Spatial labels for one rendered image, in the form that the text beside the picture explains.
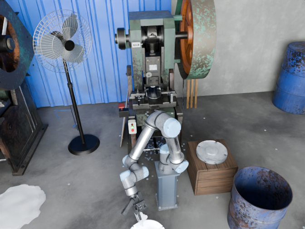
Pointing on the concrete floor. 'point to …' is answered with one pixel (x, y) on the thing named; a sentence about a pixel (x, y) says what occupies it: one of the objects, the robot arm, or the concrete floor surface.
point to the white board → (124, 118)
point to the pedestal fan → (66, 25)
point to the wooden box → (210, 171)
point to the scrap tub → (258, 199)
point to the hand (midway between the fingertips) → (140, 225)
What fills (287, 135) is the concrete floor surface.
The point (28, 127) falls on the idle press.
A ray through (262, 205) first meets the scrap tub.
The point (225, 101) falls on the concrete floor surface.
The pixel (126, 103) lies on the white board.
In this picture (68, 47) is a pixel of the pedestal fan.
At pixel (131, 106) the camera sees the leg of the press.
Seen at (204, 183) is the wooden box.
